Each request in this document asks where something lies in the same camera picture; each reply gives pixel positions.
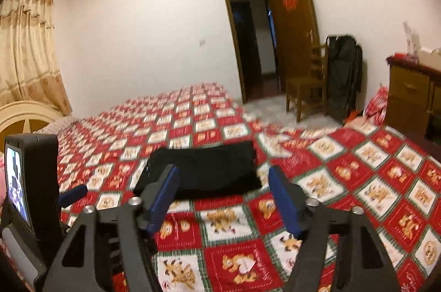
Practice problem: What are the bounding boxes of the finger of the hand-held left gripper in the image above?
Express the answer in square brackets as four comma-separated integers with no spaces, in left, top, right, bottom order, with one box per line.
[58,184,88,208]

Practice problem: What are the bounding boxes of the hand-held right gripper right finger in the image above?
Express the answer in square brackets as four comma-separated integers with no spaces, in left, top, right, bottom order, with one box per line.
[268,166,402,292]

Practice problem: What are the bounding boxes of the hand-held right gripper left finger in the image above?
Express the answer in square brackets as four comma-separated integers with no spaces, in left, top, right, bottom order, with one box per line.
[41,164,181,292]

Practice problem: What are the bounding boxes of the black pants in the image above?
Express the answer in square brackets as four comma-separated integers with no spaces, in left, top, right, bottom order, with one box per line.
[133,140,263,200]

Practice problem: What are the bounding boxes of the red printed bed blanket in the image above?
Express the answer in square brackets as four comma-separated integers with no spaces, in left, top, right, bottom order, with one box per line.
[0,82,441,292]

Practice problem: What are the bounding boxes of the cream wooden headboard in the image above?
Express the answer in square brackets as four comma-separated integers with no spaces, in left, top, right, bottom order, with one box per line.
[0,100,57,148]

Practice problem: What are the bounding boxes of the wooden chair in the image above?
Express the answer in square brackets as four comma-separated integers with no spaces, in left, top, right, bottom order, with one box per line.
[285,42,329,123]

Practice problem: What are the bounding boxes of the beige patterned curtain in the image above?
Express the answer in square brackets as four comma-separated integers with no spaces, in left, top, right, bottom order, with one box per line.
[0,0,73,117]

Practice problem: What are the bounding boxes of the red patterned bag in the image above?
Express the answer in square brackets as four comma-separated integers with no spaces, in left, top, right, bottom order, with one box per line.
[364,85,390,126]

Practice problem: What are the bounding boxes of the black bag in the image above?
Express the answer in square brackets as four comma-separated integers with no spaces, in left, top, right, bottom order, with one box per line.
[326,34,363,122]

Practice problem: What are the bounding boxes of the brown wooden door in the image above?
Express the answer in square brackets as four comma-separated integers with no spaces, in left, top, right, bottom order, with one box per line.
[266,0,321,93]

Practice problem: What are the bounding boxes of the wooden dresser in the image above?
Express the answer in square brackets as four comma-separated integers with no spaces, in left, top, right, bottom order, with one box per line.
[386,56,441,141]

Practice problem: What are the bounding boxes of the red cloth item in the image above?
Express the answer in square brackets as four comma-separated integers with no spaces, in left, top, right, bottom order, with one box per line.
[393,52,419,64]

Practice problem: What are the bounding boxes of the white box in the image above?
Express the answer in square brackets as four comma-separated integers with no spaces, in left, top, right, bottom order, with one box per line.
[417,49,441,67]

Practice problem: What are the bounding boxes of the clear plastic item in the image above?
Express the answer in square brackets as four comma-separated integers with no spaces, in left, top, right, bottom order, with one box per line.
[403,21,421,53]

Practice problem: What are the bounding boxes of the dark wooden door frame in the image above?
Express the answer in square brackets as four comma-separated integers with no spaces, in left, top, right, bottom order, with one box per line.
[220,0,273,104]

